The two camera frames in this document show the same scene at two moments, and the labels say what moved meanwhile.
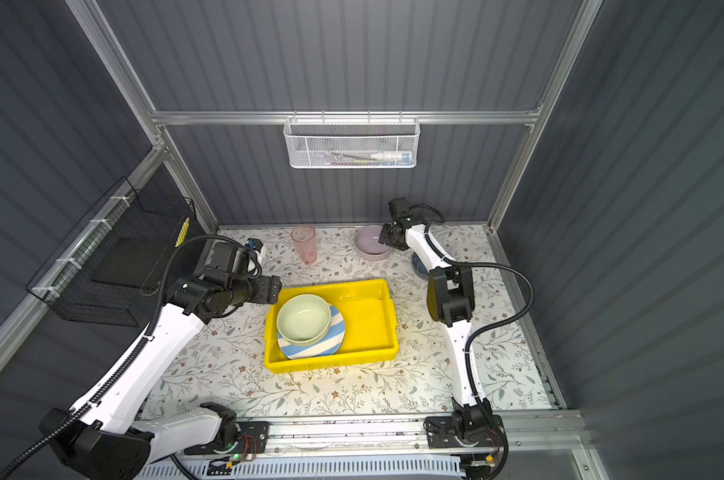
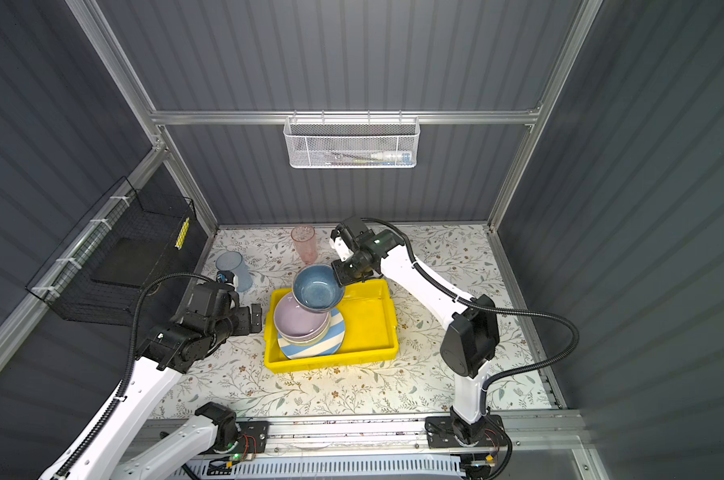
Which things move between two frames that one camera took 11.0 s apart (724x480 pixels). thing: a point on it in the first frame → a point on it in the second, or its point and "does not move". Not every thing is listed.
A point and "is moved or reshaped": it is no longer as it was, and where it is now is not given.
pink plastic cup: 305,241 does not move
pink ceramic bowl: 367,244 is moved or reshaped
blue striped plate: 327,347 does not move
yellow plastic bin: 370,317 does not move
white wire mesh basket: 347,142 does not move
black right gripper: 386,237 → 343,279
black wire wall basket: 110,267 does not move
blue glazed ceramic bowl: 419,267 is moved or reshaped
